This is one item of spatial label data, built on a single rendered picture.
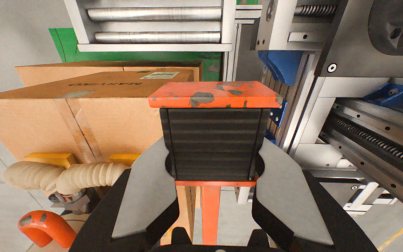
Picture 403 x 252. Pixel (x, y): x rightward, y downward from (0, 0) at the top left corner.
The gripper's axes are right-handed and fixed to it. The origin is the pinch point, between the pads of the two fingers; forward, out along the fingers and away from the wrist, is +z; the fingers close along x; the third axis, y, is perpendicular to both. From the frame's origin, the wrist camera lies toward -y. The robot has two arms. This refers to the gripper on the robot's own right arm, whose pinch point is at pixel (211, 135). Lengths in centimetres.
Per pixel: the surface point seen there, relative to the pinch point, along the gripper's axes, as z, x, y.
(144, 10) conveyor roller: 65, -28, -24
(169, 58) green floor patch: 120, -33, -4
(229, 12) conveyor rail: 61, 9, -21
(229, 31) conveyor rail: 61, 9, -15
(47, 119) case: 13.1, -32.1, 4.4
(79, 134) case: 13.2, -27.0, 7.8
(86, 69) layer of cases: 66, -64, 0
